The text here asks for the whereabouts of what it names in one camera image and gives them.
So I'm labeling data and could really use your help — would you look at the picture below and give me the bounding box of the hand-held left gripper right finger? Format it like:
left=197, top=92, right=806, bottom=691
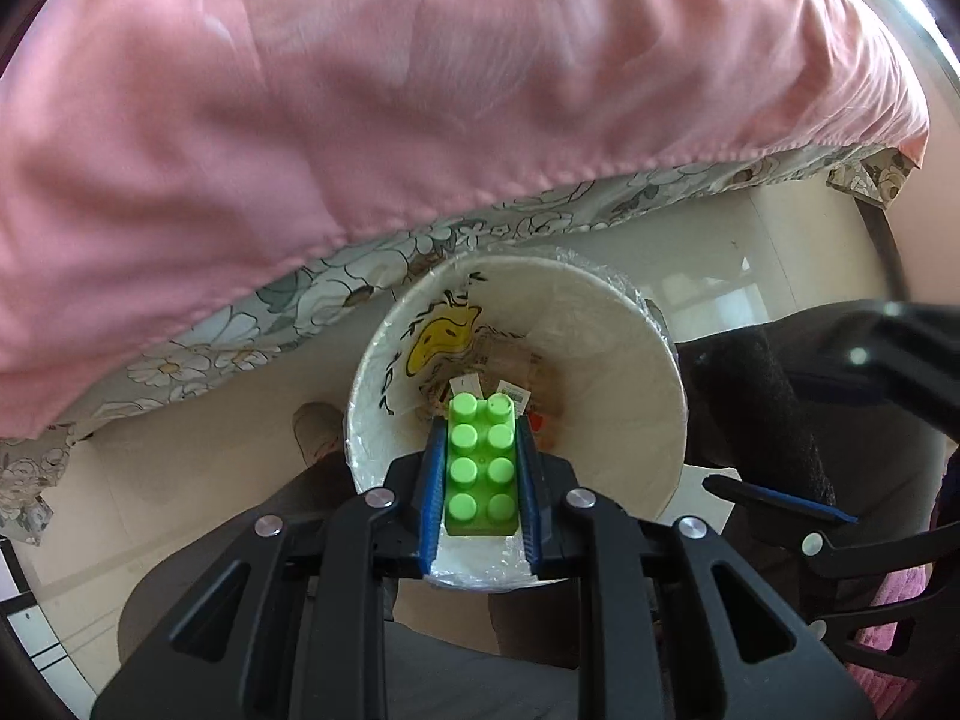
left=514, top=420, right=875, bottom=720

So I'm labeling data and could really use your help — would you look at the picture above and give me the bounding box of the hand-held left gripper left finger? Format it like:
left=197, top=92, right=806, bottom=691
left=90, top=420, right=451, bottom=720

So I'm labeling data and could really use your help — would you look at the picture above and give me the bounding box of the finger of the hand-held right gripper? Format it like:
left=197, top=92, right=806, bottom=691
left=780, top=301, right=960, bottom=436
left=703, top=474, right=947, bottom=665

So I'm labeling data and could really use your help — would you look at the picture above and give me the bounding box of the green toy brick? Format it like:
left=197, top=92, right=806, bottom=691
left=444, top=392, right=521, bottom=539

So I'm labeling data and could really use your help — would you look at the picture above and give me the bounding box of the white bin with smiley bag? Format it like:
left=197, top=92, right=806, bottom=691
left=343, top=253, right=689, bottom=590

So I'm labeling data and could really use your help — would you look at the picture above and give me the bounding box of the black curved metal bar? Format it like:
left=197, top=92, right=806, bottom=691
left=855, top=195, right=912, bottom=302

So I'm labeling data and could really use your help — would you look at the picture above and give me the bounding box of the person's left leg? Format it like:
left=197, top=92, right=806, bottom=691
left=120, top=457, right=676, bottom=720

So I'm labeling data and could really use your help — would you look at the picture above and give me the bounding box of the pink quilted cushion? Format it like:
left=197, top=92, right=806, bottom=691
left=844, top=562, right=947, bottom=691

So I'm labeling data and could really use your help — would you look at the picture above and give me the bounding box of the grey floral bed sheet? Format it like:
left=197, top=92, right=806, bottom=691
left=0, top=146, right=912, bottom=545

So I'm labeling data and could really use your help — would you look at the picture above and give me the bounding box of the pink floral bedspread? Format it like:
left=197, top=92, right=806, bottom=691
left=0, top=0, right=931, bottom=440

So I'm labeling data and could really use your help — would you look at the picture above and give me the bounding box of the white bed frame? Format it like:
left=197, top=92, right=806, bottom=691
left=660, top=165, right=890, bottom=331

